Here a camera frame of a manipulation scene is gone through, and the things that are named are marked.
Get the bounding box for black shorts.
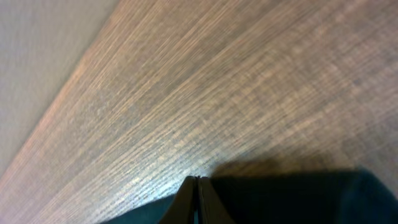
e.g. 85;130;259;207
109;170;397;224

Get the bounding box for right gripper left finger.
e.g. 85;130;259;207
159;176;197;224

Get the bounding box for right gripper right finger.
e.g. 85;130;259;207
198;177;236;224

